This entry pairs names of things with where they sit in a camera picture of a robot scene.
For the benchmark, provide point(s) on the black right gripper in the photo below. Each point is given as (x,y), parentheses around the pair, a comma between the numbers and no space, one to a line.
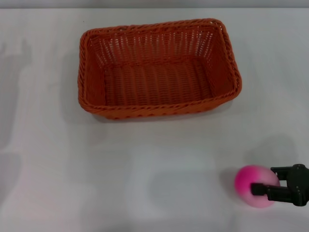
(300,184)

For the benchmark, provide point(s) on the pink peach toy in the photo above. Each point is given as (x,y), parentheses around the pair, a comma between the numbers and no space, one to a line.
(251,175)

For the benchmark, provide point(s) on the orange woven plastic basket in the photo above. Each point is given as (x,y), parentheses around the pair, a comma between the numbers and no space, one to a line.
(157,82)

